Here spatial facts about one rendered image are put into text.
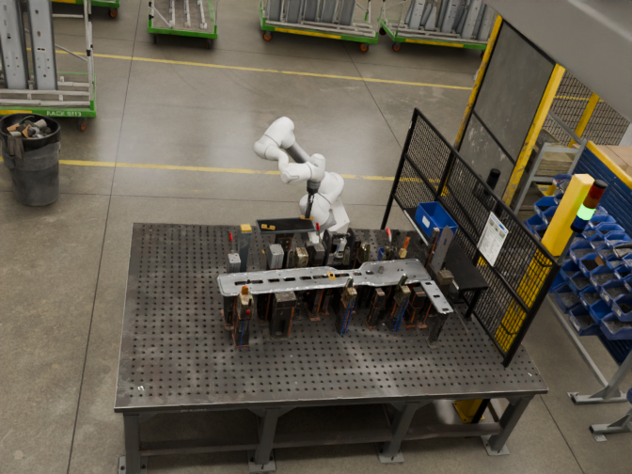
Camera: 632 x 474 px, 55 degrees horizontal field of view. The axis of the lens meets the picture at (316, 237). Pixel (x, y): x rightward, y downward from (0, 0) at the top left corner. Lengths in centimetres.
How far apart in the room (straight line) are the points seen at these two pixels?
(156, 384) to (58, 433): 94
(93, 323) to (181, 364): 137
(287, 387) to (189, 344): 63
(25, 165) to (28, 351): 177
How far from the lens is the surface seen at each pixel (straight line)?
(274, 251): 372
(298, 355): 370
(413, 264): 408
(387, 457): 424
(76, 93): 729
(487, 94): 625
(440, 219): 448
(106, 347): 463
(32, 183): 584
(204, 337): 372
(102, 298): 499
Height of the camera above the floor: 342
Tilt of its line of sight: 36 degrees down
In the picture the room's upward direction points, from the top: 12 degrees clockwise
